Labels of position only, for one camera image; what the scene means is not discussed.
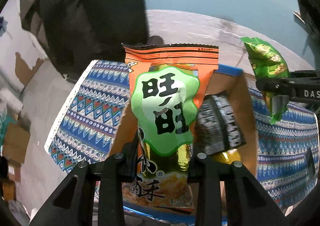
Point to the black silver snack packet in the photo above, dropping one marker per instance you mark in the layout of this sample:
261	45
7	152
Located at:
220	128

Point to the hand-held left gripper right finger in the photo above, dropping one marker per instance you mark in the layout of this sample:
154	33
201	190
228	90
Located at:
197	166

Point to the long yellow snack packet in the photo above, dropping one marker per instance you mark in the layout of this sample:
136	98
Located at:
227	158

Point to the brown cardboard box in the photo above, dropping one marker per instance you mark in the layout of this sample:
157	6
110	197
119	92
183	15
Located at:
15	141

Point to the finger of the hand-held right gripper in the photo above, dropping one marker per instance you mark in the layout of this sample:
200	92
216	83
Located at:
275	86

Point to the blue patterned tablecloth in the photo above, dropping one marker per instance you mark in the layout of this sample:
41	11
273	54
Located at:
82	116

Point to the orange snack packet green label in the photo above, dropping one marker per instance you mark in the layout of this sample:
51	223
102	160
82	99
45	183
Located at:
165	106

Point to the cardboard box with blue outside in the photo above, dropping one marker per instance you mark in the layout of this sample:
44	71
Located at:
246	121

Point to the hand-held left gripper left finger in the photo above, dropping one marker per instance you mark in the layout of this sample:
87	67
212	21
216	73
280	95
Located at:
127	163

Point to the dark cloth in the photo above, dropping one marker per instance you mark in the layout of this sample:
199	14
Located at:
87	16

